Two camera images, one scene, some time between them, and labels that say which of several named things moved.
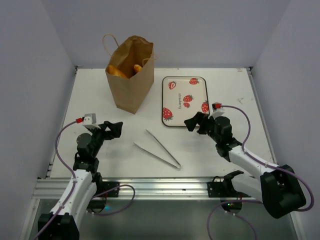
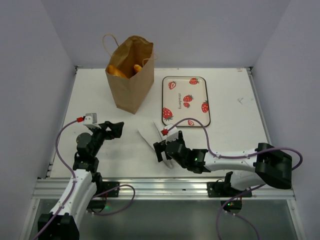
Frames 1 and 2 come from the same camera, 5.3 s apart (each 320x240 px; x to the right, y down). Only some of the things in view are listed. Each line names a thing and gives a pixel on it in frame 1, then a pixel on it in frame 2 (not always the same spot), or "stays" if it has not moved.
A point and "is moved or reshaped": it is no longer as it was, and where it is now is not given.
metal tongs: (178, 166) is moved or reshaped
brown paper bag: (135, 56) stays
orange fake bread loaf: (137, 68) stays
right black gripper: (203, 123) → (160, 150)
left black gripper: (115, 130) stays
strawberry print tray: (183, 98) stays
